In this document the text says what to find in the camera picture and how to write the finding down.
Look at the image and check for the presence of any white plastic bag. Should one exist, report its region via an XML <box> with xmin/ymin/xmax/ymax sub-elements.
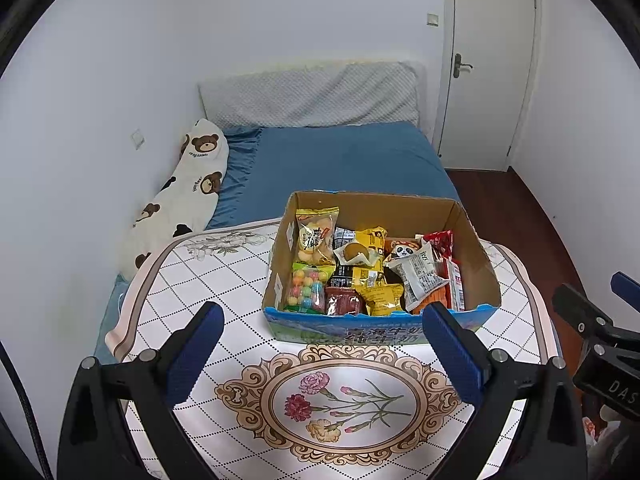
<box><xmin>582</xmin><ymin>402</ymin><xmax>627</xmax><ymax>467</ymax></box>

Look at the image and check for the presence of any red white snack packet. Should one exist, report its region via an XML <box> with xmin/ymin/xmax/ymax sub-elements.
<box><xmin>442</xmin><ymin>258</ymin><xmax>467</xmax><ymax>312</ymax></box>

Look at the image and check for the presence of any black yellow snack packet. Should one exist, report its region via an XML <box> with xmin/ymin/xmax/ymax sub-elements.
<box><xmin>330</xmin><ymin>261</ymin><xmax>386</xmax><ymax>291</ymax></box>

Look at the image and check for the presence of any white grey snack packet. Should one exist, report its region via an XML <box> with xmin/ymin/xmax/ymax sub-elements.
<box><xmin>387</xmin><ymin>241</ymin><xmax>449</xmax><ymax>313</ymax></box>

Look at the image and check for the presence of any grey quilted pillow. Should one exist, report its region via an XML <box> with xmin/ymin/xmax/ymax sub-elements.
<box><xmin>197</xmin><ymin>60</ymin><xmax>427</xmax><ymax>129</ymax></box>

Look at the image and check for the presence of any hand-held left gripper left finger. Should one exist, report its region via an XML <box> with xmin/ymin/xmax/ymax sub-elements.
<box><xmin>57</xmin><ymin>301</ymin><xmax>226</xmax><ymax>480</ymax></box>

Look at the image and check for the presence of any bear print long pillow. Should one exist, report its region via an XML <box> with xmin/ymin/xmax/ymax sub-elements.
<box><xmin>116</xmin><ymin>118</ymin><xmax>230</xmax><ymax>281</ymax></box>

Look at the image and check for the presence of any colourful candy ball packet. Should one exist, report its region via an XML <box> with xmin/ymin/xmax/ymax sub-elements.
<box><xmin>283</xmin><ymin>262</ymin><xmax>335</xmax><ymax>315</ymax></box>

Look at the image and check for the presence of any round biscuit packet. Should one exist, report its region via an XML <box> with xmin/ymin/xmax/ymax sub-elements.
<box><xmin>295</xmin><ymin>207</ymin><xmax>340</xmax><ymax>266</ymax></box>

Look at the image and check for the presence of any white door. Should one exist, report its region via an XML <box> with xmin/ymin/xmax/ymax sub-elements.
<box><xmin>433</xmin><ymin>0</ymin><xmax>544</xmax><ymax>172</ymax></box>

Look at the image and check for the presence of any yellow cake packet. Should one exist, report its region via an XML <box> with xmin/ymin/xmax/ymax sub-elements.
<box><xmin>333</xmin><ymin>227</ymin><xmax>389</xmax><ymax>267</ymax></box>

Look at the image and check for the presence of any panda print snack packet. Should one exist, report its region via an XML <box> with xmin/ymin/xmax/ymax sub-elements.
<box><xmin>384</xmin><ymin>240</ymin><xmax>422</xmax><ymax>263</ymax></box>

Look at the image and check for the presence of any orange snack packet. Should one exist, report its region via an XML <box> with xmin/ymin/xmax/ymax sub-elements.
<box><xmin>412</xmin><ymin>287</ymin><xmax>449</xmax><ymax>316</ymax></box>

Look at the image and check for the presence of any bright red snack packet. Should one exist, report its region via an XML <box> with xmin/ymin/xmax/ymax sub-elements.
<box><xmin>423</xmin><ymin>230</ymin><xmax>454</xmax><ymax>262</ymax></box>

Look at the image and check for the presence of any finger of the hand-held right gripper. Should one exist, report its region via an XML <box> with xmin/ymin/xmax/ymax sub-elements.
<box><xmin>610</xmin><ymin>271</ymin><xmax>640</xmax><ymax>312</ymax></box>
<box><xmin>551</xmin><ymin>283</ymin><xmax>616</xmax><ymax>336</ymax></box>

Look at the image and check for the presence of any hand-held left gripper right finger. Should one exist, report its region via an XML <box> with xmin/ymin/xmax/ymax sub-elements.
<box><xmin>421</xmin><ymin>301</ymin><xmax>589</xmax><ymax>480</ymax></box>

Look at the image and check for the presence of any black cable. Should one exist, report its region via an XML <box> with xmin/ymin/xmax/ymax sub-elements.
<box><xmin>0</xmin><ymin>340</ymin><xmax>54</xmax><ymax>480</ymax></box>

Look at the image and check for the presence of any blue bed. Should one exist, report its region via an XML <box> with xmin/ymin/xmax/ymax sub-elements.
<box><xmin>94</xmin><ymin>121</ymin><xmax>461</xmax><ymax>363</ymax></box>

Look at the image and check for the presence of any printed cardboard box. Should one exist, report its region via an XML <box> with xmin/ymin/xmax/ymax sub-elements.
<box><xmin>262</xmin><ymin>190</ymin><xmax>502</xmax><ymax>346</ymax></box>

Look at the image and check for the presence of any dark red snack packet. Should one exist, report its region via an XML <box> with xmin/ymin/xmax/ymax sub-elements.
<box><xmin>325</xmin><ymin>286</ymin><xmax>366</xmax><ymax>317</ymax></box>

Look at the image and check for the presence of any floral printed tablecloth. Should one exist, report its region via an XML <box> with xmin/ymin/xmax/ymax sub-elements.
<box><xmin>104</xmin><ymin>217</ymin><xmax>567</xmax><ymax>480</ymax></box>

